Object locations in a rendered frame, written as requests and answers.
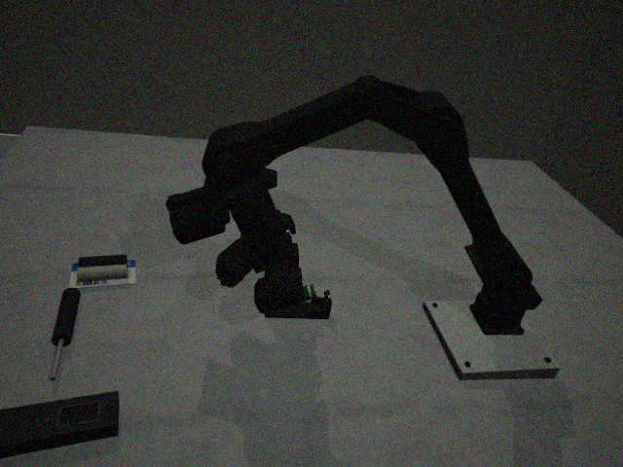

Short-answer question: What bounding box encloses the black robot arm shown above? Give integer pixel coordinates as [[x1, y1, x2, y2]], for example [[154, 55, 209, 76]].
[[165, 75, 542, 336]]

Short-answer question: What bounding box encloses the green and blue battery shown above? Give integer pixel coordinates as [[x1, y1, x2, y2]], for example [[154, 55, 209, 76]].
[[302, 284, 317, 302]]

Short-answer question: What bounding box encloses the black-handled screwdriver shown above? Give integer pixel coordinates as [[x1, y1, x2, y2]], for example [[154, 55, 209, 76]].
[[50, 288, 81, 380]]

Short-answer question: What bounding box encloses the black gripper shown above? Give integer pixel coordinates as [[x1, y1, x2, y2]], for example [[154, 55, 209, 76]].
[[239, 210, 305, 314]]

